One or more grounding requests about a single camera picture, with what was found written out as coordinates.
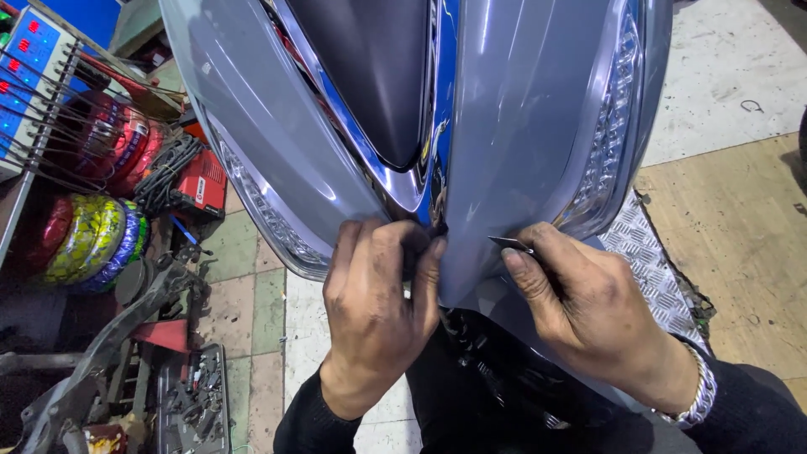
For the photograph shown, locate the small metal scraper blade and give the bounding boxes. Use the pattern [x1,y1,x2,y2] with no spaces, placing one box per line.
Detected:
[487,236,537,256]

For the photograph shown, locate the person's left hand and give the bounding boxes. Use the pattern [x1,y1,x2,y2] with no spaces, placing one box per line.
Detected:
[320,217,450,421]

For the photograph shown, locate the silver chain bracelet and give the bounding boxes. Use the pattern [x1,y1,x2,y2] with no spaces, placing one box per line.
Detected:
[652,342,718,431]

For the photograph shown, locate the black coiled cable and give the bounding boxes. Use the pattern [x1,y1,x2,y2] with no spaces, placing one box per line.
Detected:
[132,134,204,216]

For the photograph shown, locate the grey metal scooter frame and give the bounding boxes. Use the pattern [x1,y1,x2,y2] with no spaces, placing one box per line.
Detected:
[18,249,212,454]

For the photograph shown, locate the dark red wrapped tyre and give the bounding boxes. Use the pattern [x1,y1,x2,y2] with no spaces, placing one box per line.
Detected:
[22,195,75,269]

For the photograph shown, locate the person's right hand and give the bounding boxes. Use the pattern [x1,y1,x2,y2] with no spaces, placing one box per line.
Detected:
[501,222,698,414]

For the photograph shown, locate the diamond plate metal ramp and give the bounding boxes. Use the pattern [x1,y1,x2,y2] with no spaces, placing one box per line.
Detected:
[596,188,712,355]

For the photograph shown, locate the black glossy scooter fender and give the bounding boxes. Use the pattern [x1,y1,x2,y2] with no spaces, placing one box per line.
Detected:
[405,306,638,454]

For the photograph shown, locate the red welding machine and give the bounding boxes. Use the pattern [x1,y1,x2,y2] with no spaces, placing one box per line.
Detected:
[169,146,229,223]

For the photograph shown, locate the bundle of thin charger wires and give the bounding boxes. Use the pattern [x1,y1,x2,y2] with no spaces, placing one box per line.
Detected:
[0,45,187,193]

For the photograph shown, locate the red metal stand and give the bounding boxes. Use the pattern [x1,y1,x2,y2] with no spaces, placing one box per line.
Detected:
[131,319,191,355]

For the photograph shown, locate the grey scooter front panel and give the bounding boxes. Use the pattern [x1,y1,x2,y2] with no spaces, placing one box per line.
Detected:
[158,0,674,316]

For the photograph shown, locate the blue foil wrapped tyre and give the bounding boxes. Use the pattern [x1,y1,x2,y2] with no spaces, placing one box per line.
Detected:
[69,199,152,295]

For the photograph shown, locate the blue white charger panel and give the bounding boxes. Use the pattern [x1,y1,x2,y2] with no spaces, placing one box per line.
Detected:
[0,6,84,182]

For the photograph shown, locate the grey tray of tools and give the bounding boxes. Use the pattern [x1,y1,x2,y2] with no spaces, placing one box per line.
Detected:
[155,342,232,454]

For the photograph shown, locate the red foil wrapped tyres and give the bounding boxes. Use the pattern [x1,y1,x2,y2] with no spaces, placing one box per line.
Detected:
[53,90,168,198]

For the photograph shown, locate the yellow foil wrapped tyre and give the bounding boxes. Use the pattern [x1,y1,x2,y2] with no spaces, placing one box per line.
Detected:
[43,193,128,286]

